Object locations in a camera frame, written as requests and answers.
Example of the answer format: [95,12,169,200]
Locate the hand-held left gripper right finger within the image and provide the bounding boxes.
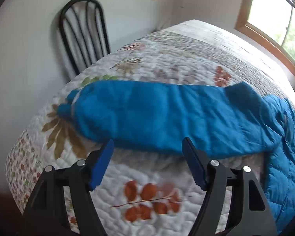
[181,137,278,236]

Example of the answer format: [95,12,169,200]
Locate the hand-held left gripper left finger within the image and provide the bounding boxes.
[21,138,115,236]

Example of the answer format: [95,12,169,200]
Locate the blue puffer jacket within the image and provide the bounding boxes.
[57,80,295,234]

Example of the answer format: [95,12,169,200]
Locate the floral quilted bedspread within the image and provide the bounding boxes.
[5,20,295,236]

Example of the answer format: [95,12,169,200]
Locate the wooden framed window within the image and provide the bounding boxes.
[236,0,295,79]

